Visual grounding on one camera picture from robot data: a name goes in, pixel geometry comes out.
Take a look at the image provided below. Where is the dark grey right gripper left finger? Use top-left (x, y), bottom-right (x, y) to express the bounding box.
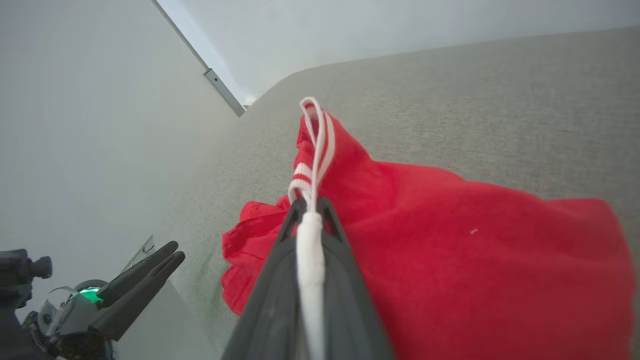
top-left (222, 197), bottom-right (308, 360)

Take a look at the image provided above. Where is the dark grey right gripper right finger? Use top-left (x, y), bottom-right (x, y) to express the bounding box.
top-left (317, 197), bottom-right (396, 360)

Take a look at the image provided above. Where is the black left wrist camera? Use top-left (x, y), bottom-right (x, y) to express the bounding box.
top-left (0, 248), bottom-right (54, 312)

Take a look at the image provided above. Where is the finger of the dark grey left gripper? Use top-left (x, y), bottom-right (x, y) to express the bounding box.
top-left (97, 240), bottom-right (180, 307)
top-left (89, 251), bottom-right (186, 342)

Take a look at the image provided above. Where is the red Bulls 23 jersey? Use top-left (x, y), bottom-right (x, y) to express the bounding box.
top-left (221, 96), bottom-right (636, 360)

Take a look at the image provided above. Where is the metal wall rail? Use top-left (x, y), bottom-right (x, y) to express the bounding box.
top-left (151, 0), bottom-right (247, 118)

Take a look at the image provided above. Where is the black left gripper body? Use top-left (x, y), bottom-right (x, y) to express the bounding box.
top-left (37, 279), bottom-right (119, 360)

